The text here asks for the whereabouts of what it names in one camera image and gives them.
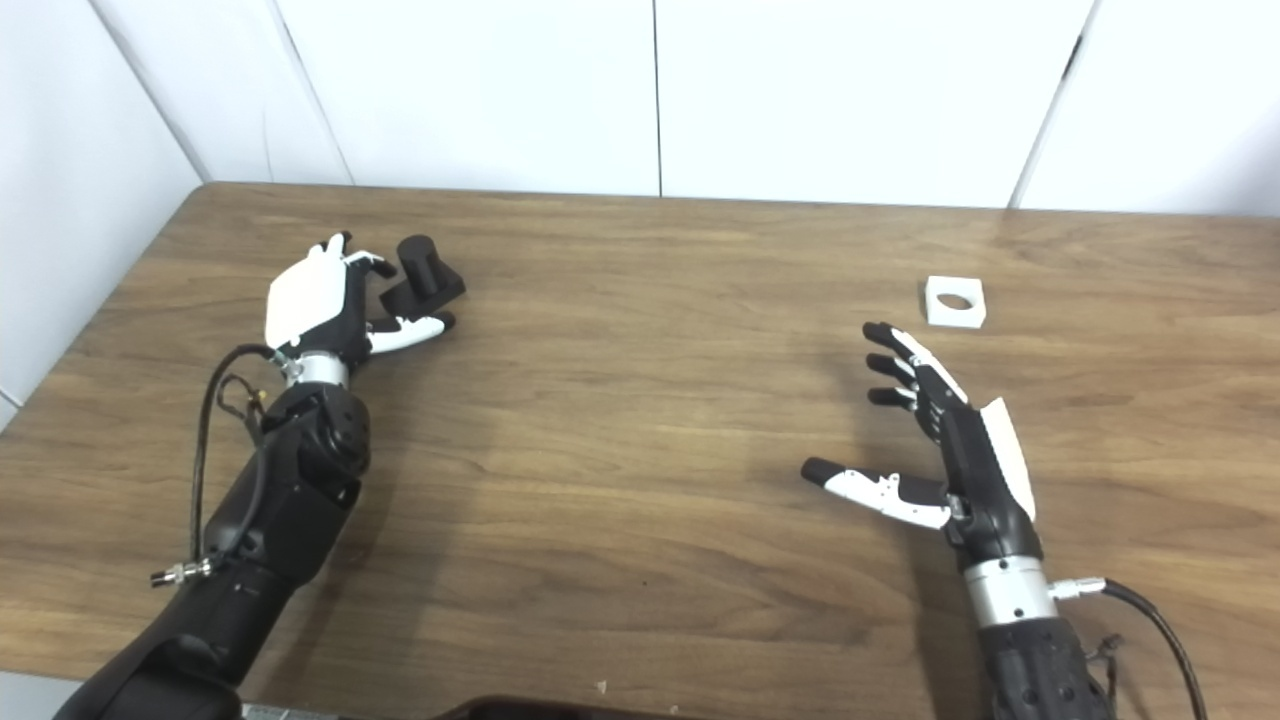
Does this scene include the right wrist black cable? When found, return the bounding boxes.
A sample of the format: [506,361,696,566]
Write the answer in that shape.
[1048,575,1208,720]

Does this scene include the black peg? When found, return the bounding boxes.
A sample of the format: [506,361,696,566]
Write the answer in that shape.
[380,235,467,313]

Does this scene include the right wrist thin wires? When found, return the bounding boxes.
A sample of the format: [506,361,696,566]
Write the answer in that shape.
[1090,633,1126,701]

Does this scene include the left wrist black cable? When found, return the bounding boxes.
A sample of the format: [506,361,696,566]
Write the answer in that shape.
[150,343,286,591]

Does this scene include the wrist thin wires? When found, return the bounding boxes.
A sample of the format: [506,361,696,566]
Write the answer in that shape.
[215,373,269,441]
[1090,633,1126,701]

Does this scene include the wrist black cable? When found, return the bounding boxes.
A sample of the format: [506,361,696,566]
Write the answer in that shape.
[1048,575,1208,720]
[150,343,286,591]

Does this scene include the white square piece with hole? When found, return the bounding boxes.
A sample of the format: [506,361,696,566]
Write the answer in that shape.
[922,276,988,330]

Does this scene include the left wrist thin wires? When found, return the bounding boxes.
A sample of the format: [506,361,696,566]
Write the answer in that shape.
[215,373,269,441]

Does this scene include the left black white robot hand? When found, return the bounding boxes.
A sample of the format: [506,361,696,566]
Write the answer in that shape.
[264,232,457,363]

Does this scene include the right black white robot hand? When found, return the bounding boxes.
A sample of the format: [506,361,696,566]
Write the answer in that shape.
[800,321,1043,573]

